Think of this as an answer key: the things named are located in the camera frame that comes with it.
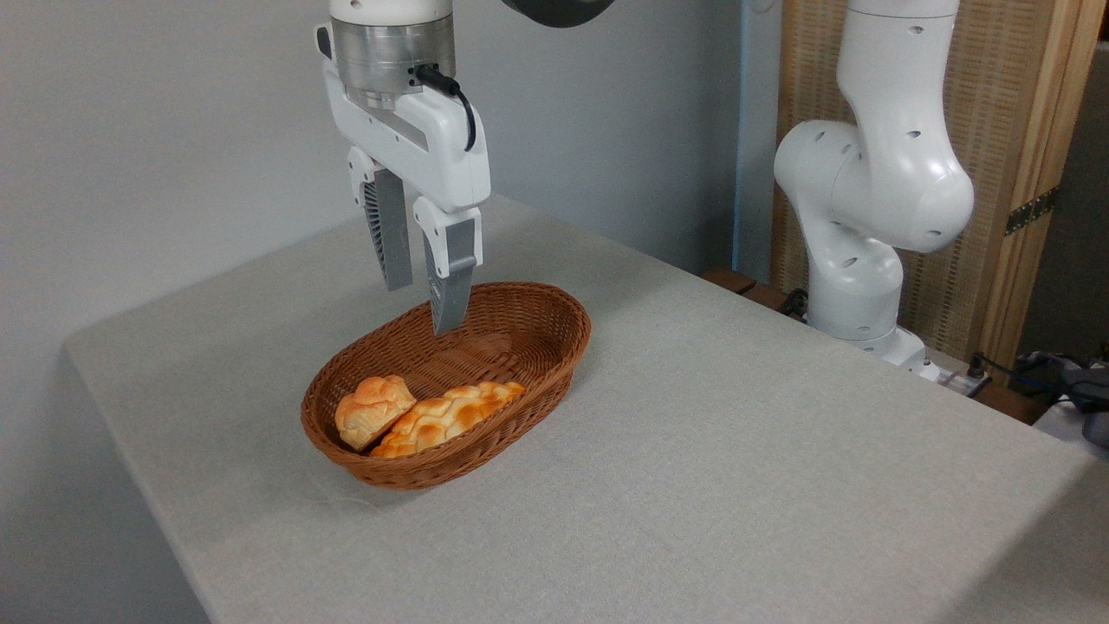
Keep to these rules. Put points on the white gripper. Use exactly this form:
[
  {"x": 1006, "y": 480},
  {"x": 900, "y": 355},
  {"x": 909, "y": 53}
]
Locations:
[{"x": 433, "y": 143}]

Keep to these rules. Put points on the small round bread roll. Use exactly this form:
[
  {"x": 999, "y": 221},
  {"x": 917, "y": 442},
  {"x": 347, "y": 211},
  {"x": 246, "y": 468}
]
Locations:
[{"x": 372, "y": 409}]

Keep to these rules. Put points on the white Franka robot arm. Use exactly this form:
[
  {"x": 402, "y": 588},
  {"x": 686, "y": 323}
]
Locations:
[{"x": 884, "y": 173}]

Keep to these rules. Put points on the long braided bread loaf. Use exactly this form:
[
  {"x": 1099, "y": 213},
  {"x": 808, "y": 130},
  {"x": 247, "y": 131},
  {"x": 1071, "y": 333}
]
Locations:
[{"x": 446, "y": 416}]

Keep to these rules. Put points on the brown wicker oval basket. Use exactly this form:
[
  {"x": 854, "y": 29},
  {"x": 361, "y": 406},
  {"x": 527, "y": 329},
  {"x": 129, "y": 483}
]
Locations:
[{"x": 520, "y": 334}]

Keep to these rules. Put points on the brown wooden platform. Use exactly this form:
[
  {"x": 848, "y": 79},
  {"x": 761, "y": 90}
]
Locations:
[{"x": 736, "y": 282}]

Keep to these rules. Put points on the grey tablecloth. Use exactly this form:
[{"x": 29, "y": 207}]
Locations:
[{"x": 710, "y": 451}]

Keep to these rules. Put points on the black metal hinge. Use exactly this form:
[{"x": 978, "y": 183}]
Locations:
[{"x": 1031, "y": 211}]

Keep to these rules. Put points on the dark grey device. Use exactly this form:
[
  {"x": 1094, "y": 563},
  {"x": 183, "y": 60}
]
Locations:
[{"x": 1092, "y": 399}]

